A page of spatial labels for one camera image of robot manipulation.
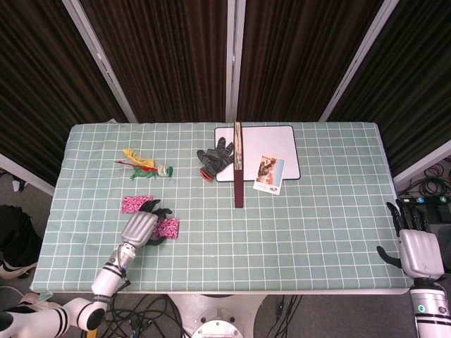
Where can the black bag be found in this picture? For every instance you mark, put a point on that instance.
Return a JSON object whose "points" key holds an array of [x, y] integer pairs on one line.
{"points": [[17, 236]]}

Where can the white double frame post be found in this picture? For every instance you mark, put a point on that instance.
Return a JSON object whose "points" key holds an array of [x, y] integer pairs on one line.
{"points": [[235, 60]]}

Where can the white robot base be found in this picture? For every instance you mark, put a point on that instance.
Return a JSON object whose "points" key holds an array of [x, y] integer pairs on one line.
{"points": [[218, 313]]}

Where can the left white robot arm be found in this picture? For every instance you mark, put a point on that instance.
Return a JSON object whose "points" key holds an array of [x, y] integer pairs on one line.
{"points": [[105, 278]]}

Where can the picture postcard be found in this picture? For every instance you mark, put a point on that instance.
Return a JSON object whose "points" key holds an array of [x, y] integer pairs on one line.
{"points": [[269, 172]]}

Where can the white board with black rim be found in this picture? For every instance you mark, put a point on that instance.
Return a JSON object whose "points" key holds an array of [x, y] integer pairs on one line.
{"points": [[271, 141]]}

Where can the white metal frame post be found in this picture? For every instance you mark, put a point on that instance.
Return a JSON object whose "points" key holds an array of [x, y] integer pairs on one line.
{"points": [[359, 63], [102, 63]]}

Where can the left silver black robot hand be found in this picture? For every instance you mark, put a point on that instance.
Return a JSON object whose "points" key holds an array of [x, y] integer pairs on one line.
{"points": [[139, 229]]}

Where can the dark brown curtain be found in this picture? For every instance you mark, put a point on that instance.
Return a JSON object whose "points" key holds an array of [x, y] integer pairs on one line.
{"points": [[42, 88], [419, 88], [303, 60], [165, 60]]}

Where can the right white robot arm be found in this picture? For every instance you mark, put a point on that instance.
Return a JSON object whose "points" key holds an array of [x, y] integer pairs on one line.
{"points": [[428, 310]]}

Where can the colourful feather shuttlecock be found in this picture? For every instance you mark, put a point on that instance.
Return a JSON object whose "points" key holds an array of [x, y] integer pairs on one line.
{"points": [[163, 170]]}

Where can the green checked tablecloth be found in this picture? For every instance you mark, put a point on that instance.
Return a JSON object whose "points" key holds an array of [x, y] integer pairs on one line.
{"points": [[282, 246]]}

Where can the grey knitted work glove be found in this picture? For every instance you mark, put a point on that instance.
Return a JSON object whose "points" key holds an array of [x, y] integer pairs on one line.
{"points": [[215, 160]]}

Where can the white metal frame beam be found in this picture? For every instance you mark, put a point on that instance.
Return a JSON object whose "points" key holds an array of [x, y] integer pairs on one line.
{"points": [[423, 163], [28, 175]]}

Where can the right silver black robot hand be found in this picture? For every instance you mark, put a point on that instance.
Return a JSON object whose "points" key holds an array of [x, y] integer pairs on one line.
{"points": [[419, 253]]}

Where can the white and black shoe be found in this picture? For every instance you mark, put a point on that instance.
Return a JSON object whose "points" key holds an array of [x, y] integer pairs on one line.
{"points": [[14, 272]]}

